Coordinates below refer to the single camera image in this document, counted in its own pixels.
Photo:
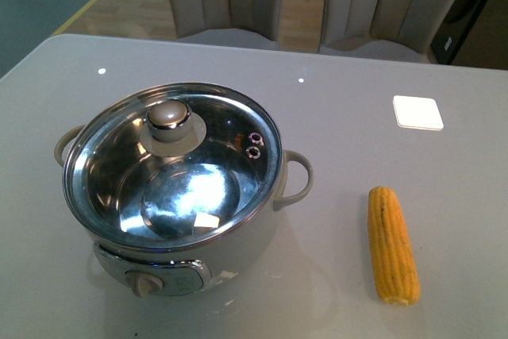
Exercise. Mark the glass pot lid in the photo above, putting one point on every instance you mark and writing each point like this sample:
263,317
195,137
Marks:
129,189

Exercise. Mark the black washing machine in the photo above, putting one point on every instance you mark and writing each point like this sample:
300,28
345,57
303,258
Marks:
474,34

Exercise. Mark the yellow corn cob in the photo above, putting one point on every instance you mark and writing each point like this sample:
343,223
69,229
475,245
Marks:
392,259

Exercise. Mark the cream electric cooking pot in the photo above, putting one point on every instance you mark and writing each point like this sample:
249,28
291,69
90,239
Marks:
190,270

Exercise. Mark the right beige upholstered chair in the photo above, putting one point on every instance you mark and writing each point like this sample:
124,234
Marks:
394,30

